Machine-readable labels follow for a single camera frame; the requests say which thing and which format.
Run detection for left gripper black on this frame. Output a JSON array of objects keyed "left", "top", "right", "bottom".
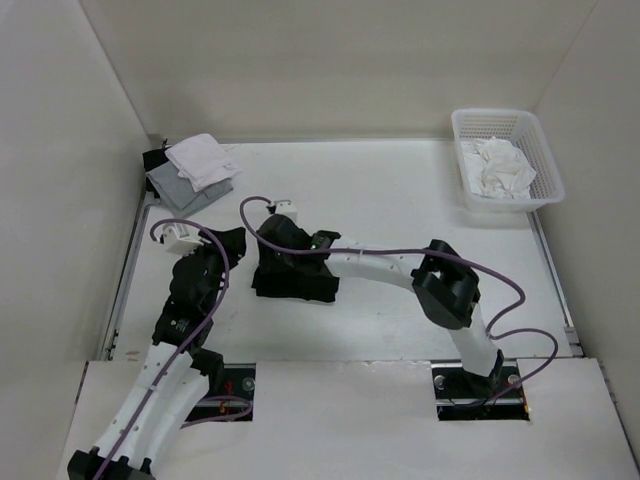
[{"left": 182, "top": 228, "right": 245, "bottom": 312}]

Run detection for black tank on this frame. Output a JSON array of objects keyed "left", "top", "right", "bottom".
[
  {"left": 142, "top": 148, "right": 168, "bottom": 199},
  {"left": 251, "top": 249, "right": 340, "bottom": 303}
]

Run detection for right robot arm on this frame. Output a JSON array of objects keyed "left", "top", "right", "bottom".
[{"left": 252, "top": 214, "right": 504, "bottom": 397}]

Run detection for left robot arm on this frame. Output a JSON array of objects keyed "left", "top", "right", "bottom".
[{"left": 67, "top": 221, "right": 246, "bottom": 479}]

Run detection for folded grey tank top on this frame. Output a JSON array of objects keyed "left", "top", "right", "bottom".
[{"left": 146, "top": 162, "right": 233, "bottom": 218}]

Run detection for folded white tank top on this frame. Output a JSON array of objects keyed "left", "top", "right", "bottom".
[{"left": 165, "top": 133, "right": 242, "bottom": 192}]

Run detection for folded black tank top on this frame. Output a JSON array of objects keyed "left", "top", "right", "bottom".
[{"left": 142, "top": 148, "right": 168, "bottom": 199}]

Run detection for white tank top in basket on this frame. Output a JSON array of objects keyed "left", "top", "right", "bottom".
[{"left": 461, "top": 137, "right": 537, "bottom": 200}]

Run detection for white plastic laundry basket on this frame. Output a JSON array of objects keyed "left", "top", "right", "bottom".
[{"left": 451, "top": 108, "right": 565, "bottom": 213}]

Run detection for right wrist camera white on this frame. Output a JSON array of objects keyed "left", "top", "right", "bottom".
[{"left": 267, "top": 199, "right": 298, "bottom": 223}]

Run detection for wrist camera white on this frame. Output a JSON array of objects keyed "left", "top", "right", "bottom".
[
  {"left": 267, "top": 199, "right": 298, "bottom": 223},
  {"left": 161, "top": 223, "right": 202, "bottom": 256}
]

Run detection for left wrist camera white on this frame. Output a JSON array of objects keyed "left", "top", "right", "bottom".
[{"left": 161, "top": 223, "right": 202, "bottom": 256}]

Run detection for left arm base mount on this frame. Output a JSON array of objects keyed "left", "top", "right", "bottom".
[{"left": 186, "top": 364, "right": 256, "bottom": 423}]

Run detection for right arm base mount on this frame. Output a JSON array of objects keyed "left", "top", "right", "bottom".
[{"left": 431, "top": 361, "right": 530, "bottom": 421}]

